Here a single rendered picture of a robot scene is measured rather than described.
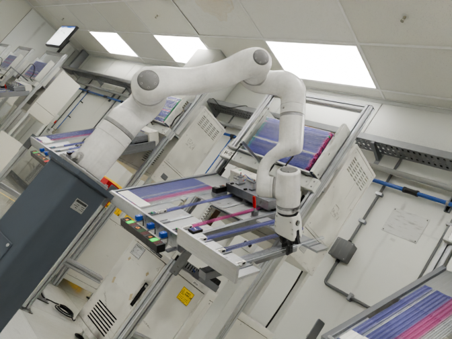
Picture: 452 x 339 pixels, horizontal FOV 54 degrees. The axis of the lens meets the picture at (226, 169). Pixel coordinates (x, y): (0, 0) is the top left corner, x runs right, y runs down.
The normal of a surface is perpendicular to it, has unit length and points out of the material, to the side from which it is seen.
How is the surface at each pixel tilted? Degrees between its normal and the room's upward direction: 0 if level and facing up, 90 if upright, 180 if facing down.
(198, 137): 90
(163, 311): 90
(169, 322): 90
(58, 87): 90
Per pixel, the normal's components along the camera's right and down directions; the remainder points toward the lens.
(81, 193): 0.74, 0.39
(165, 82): 0.57, -0.15
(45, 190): -0.35, -0.47
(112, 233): 0.62, 0.25
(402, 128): -0.54, -0.55
